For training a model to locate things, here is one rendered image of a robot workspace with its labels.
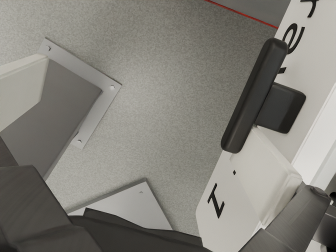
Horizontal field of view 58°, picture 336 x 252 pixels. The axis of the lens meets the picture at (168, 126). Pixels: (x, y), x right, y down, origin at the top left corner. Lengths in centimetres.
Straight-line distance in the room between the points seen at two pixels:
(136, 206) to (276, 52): 115
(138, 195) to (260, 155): 110
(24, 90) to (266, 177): 13
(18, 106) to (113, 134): 102
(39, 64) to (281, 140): 15
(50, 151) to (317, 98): 52
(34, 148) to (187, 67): 66
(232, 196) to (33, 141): 45
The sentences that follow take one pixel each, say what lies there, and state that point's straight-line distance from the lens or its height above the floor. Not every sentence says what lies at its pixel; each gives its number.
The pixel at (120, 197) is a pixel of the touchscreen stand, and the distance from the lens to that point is 127.
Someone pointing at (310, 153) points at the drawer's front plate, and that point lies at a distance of 20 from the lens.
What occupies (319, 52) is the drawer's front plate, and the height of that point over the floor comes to 90.
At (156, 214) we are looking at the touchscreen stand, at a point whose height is 3.
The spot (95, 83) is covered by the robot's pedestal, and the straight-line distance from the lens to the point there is 111.
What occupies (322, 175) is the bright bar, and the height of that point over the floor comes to 85.
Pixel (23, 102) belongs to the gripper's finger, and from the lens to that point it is 18.
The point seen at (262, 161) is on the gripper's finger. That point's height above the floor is 94.
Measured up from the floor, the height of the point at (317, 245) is 87.
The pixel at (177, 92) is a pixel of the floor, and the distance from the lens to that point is 112.
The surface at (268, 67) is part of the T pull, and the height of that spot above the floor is 91.
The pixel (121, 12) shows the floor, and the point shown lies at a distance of 109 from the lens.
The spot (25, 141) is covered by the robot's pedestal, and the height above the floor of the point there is 56.
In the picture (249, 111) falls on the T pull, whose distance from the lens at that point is 19.
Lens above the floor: 108
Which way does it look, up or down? 69 degrees down
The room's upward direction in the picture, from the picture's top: 173 degrees clockwise
